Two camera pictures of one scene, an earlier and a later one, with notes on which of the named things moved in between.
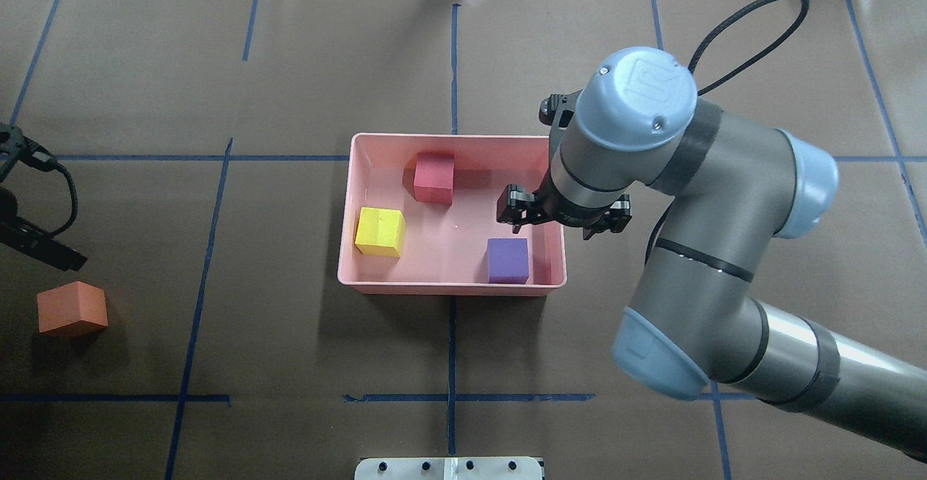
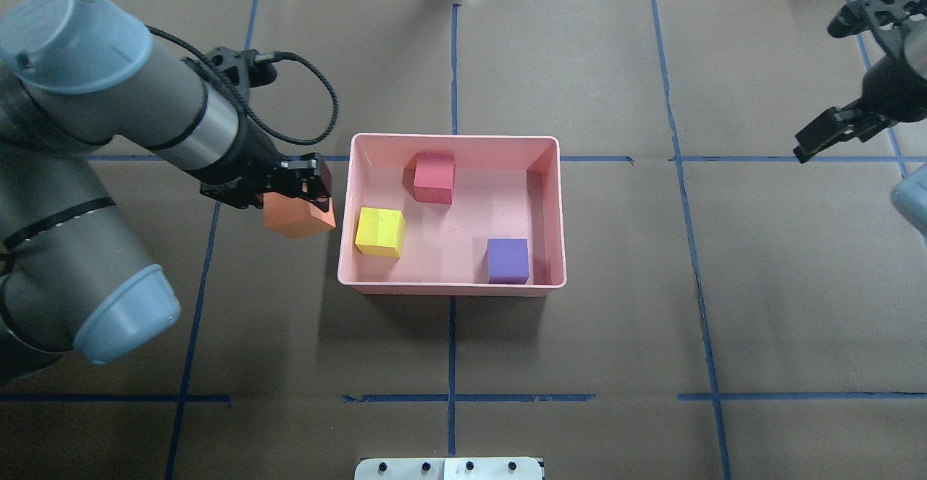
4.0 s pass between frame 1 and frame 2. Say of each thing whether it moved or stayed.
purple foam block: stayed
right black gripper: moved
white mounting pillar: stayed
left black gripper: moved
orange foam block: moved
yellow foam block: stayed
